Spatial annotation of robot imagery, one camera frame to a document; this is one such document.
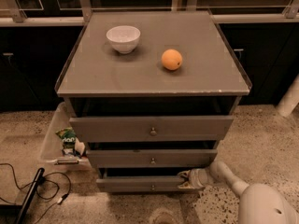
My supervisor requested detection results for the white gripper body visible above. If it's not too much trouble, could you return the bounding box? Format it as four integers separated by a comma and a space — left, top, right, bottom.
189, 168, 214, 189

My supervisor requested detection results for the grey bottom drawer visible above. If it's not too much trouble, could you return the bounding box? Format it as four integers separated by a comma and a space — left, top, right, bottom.
96, 167, 187, 193

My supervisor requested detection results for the grey drawer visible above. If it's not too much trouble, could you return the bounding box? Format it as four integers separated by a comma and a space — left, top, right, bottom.
87, 149, 217, 168
96, 167, 187, 193
69, 116, 233, 143

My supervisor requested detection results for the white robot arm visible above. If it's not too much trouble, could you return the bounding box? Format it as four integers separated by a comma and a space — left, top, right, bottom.
178, 161, 299, 224

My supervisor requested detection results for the grey middle drawer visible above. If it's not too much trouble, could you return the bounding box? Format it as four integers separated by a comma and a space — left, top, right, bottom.
87, 149, 217, 168

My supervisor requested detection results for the grey top drawer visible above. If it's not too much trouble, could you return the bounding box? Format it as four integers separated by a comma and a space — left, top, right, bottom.
69, 116, 233, 143

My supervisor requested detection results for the grey drawer cabinet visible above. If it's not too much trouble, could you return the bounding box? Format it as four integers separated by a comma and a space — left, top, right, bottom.
54, 10, 252, 189

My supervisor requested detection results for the orange fruit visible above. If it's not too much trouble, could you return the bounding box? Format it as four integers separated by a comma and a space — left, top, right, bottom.
161, 49, 183, 71

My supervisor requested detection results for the green snack packet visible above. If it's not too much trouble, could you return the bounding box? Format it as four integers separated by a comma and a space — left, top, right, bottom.
55, 127, 77, 155

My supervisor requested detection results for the clear plastic storage bin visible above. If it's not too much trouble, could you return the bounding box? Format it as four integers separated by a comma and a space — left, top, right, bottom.
39, 103, 91, 171

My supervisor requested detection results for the white ceramic bowl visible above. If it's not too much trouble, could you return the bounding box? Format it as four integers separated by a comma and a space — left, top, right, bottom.
106, 25, 141, 54

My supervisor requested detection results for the black bar stand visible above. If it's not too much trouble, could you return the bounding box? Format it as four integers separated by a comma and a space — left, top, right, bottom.
14, 168, 45, 224

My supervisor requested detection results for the white cylindrical post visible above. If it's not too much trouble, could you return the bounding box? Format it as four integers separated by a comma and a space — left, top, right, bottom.
276, 75, 299, 117

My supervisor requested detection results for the black cable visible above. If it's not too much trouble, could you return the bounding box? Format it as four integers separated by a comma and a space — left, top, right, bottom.
0, 162, 72, 224

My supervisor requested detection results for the metal railing frame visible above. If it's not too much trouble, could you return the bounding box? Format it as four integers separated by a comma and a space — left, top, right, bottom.
1, 0, 299, 26

